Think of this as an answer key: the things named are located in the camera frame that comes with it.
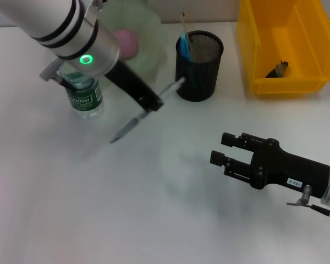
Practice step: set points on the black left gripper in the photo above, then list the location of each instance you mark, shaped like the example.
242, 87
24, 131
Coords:
129, 81

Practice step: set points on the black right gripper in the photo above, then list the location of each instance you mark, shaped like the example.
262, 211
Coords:
288, 170

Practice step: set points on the silver ballpoint pen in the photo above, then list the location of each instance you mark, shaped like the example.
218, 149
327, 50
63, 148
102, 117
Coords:
126, 129

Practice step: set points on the clear green-label water bottle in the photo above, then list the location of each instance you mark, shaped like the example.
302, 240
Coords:
85, 101

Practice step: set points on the pink peach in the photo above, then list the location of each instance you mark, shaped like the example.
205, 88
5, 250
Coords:
129, 41

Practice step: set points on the blue scissors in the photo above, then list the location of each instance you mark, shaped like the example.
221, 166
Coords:
184, 46

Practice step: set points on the clear plastic ruler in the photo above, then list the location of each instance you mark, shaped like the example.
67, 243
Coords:
187, 24

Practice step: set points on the green plastic wrapper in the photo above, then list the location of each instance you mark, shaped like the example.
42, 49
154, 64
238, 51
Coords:
279, 70

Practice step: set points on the black mesh pen cup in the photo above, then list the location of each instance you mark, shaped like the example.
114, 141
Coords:
200, 79

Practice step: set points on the translucent green fruit bowl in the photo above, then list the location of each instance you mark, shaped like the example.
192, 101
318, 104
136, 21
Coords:
151, 35

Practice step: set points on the yellow plastic bin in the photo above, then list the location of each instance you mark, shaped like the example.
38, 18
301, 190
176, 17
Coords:
291, 41

